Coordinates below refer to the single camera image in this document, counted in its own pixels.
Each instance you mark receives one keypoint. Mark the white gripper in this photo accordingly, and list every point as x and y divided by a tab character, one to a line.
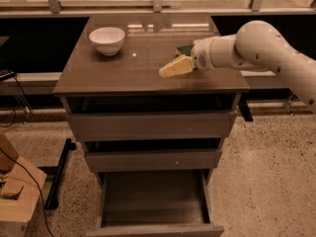
201	55

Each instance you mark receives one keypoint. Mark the green and yellow sponge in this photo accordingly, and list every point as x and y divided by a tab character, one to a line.
184	49

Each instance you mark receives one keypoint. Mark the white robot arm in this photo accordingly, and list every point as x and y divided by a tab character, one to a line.
256	45

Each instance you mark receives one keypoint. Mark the grey top drawer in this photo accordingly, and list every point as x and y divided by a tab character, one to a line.
151	126

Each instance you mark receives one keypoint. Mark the grey drawer cabinet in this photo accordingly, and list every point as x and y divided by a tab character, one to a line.
129	83

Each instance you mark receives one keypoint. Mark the grey middle drawer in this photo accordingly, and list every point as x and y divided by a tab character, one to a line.
152	160

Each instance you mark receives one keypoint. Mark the grey open bottom drawer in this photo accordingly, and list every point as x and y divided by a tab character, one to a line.
155	204

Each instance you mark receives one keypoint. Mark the black stand foot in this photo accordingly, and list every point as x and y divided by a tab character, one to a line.
244	109

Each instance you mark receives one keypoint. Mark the white ceramic bowl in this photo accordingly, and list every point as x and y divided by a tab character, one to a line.
107	40

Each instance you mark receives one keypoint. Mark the black floor stand bar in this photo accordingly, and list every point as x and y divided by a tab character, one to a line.
52	201

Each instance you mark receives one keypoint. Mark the wooden box stand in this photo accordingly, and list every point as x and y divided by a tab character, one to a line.
21	183

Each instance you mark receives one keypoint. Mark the metal window frame rail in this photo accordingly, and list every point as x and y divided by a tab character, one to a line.
158	0

